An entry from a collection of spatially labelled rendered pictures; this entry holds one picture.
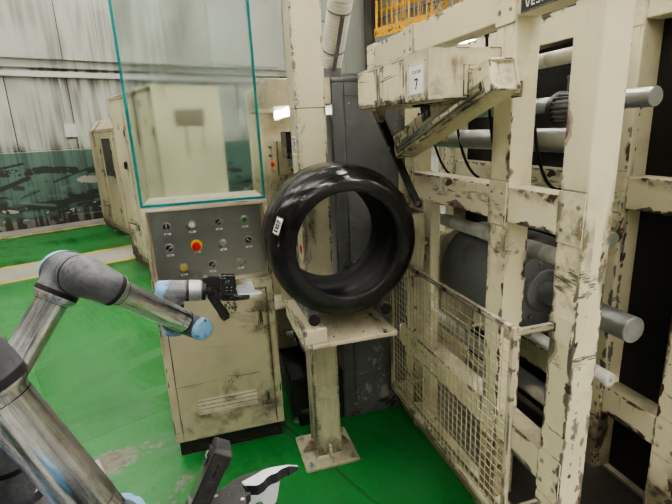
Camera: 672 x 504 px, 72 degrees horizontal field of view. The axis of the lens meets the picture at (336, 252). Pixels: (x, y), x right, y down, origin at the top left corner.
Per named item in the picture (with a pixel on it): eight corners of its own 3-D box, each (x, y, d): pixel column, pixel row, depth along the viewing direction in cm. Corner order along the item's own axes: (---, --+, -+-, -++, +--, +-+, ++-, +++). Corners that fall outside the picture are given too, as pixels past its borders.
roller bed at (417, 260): (378, 268, 225) (377, 208, 218) (406, 264, 229) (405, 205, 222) (394, 280, 207) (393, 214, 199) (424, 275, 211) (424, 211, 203)
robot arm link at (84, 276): (92, 252, 119) (221, 318, 155) (73, 247, 125) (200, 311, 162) (68, 293, 115) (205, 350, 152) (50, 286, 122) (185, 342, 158)
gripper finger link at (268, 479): (288, 487, 77) (243, 519, 70) (285, 454, 76) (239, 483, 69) (301, 494, 75) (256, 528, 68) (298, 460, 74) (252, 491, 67)
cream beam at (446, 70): (356, 111, 190) (355, 73, 186) (412, 109, 197) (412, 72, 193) (425, 100, 133) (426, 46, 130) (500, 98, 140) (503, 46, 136)
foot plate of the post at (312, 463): (295, 439, 243) (294, 432, 242) (343, 428, 250) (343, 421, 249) (307, 473, 218) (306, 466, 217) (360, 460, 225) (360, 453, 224)
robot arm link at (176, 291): (156, 301, 163) (156, 277, 162) (188, 300, 166) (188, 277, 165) (154, 307, 155) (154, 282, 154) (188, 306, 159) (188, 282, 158)
